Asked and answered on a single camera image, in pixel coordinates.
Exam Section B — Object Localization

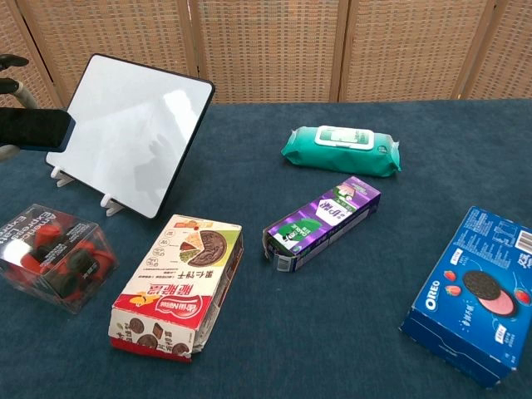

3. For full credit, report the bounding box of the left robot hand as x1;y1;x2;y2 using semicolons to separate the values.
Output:
0;53;42;163

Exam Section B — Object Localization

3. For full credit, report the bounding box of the black and blue whiteboard eraser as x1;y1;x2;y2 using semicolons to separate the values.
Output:
0;106;77;152

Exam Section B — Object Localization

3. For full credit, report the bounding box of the white board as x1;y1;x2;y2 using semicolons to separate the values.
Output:
44;52;216;220

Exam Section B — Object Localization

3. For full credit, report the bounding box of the clear box of coffee capsules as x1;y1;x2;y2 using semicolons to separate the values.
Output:
0;203;120;315

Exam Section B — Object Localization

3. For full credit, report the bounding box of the red and white biscuit box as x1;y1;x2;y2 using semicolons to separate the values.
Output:
108;214;244;364

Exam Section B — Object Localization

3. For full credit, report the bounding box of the woven bamboo folding screen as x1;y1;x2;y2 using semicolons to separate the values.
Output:
0;0;532;113

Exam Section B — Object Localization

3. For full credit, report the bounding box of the green wet wipes pack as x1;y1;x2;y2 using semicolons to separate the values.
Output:
280;125;403;179

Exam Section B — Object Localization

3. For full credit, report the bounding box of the purple toothpaste box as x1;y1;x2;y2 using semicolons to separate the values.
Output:
261;175;382;273

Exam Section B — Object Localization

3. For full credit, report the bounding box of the dark blue table cloth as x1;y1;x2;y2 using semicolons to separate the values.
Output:
0;97;532;399

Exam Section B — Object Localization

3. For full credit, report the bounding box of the blue Oreo cookie box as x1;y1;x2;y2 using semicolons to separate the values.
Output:
398;205;532;390

